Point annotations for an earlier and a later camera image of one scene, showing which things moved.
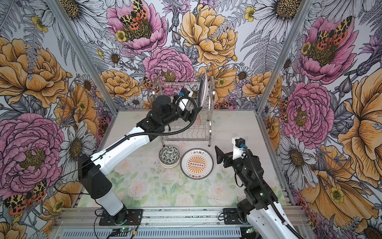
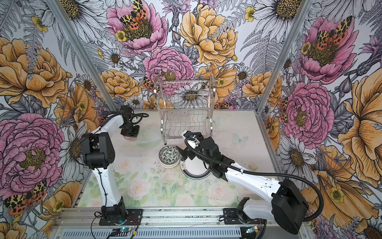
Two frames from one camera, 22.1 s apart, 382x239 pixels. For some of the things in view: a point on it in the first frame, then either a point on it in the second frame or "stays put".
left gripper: x=191 y=117 → x=133 y=134
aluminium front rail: x=87 y=217 stays put
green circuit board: x=124 y=229 stays put
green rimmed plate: x=204 y=90 → x=195 y=169
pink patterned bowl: x=169 y=155 stays put
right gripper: x=228 y=157 → x=187 y=151
